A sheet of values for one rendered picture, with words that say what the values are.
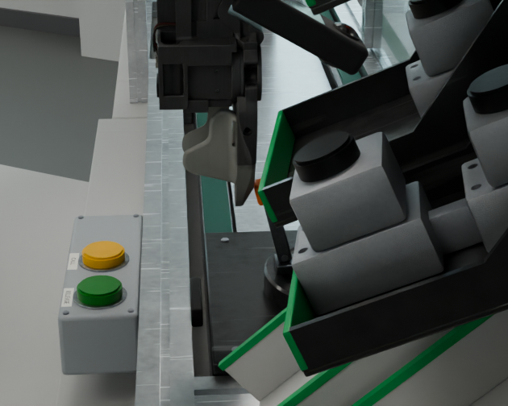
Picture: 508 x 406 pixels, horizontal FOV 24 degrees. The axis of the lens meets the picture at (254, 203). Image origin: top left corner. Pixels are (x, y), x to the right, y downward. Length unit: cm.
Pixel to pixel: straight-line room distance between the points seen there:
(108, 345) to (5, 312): 24
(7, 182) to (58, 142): 253
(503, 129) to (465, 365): 18
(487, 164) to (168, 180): 82
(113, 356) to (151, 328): 6
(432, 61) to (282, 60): 119
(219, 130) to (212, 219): 28
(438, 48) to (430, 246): 16
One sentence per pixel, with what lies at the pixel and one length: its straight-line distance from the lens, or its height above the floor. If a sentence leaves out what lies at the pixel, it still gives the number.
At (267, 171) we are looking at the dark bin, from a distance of 66.
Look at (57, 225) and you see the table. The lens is 143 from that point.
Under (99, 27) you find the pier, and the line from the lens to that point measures 494.
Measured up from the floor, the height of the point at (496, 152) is 128.
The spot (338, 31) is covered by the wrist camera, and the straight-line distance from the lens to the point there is 94.
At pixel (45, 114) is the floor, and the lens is 436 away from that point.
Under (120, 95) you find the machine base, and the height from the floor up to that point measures 86.
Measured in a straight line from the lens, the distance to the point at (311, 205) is 52.
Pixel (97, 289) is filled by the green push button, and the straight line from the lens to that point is 104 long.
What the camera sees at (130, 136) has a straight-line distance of 169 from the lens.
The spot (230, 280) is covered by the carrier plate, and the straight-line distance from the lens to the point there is 105.
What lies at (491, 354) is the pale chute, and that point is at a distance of 65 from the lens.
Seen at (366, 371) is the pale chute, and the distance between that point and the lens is 68.
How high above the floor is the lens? 146
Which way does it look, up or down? 24 degrees down
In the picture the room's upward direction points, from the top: straight up
